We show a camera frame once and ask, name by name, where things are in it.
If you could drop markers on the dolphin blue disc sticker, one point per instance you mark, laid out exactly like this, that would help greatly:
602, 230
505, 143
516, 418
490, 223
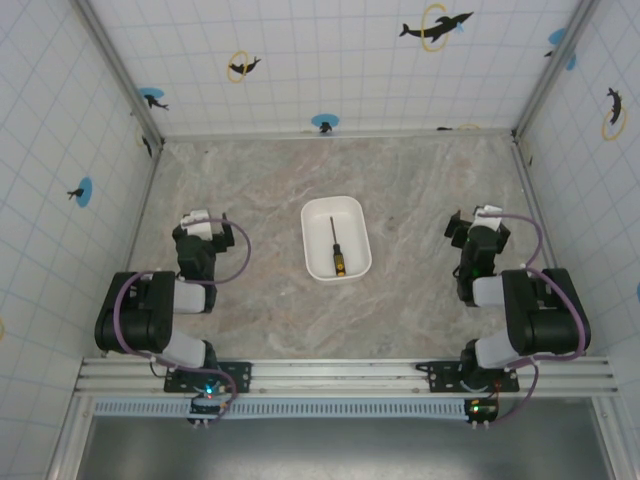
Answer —
154, 98
325, 122
82, 192

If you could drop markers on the aluminium frame bar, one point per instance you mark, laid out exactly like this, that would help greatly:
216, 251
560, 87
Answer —
340, 134

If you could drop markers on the white plastic bin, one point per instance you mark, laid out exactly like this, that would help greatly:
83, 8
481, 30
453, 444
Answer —
336, 239

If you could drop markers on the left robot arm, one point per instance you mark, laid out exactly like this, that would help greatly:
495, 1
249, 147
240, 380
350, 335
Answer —
135, 320

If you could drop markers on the aluminium frame post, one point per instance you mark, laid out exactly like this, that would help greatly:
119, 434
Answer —
555, 65
120, 75

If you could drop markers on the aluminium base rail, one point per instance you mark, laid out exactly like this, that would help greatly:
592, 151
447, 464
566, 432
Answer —
325, 375

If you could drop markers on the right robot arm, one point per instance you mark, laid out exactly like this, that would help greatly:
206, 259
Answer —
550, 320

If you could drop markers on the black yellow screwdriver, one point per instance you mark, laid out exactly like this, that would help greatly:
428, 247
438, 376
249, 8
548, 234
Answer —
337, 252

